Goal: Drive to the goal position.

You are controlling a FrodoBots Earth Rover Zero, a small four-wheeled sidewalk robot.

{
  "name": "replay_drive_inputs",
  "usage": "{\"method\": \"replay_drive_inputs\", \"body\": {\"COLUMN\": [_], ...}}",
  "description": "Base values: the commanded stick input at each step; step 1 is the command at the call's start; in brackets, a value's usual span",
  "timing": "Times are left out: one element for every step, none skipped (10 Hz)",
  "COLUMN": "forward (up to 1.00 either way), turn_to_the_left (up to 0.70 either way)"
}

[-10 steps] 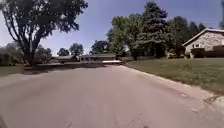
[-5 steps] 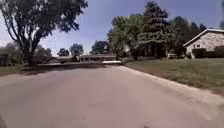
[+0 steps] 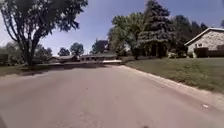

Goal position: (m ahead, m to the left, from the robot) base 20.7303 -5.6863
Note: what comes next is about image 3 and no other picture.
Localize low long house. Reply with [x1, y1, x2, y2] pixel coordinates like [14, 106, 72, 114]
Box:
[49, 53, 118, 64]

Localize grey asphalt road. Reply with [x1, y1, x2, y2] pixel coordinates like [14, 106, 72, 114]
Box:
[0, 63, 224, 128]

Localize light green leafy tree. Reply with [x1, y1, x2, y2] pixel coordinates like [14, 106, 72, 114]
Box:
[107, 12, 145, 58]

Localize row of distant trees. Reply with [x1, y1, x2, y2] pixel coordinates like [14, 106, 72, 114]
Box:
[33, 39, 109, 58]

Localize dark conifer tree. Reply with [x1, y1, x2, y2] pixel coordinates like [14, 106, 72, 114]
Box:
[137, 0, 177, 58]

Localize green grass lawn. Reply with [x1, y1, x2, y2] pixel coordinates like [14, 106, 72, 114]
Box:
[123, 57, 224, 94]

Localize pale gravel road edge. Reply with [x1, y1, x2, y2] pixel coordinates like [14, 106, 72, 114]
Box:
[119, 64, 224, 111]

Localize dark trees behind house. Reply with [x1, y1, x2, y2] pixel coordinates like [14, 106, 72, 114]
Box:
[171, 14, 209, 56]

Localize large leafy tree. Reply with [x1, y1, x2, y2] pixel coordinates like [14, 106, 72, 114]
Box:
[0, 0, 89, 67]

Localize grass verge under tree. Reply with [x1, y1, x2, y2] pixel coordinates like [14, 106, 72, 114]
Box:
[0, 63, 51, 77]

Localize stone house with white roof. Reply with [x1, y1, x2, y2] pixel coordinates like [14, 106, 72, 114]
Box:
[184, 27, 224, 59]

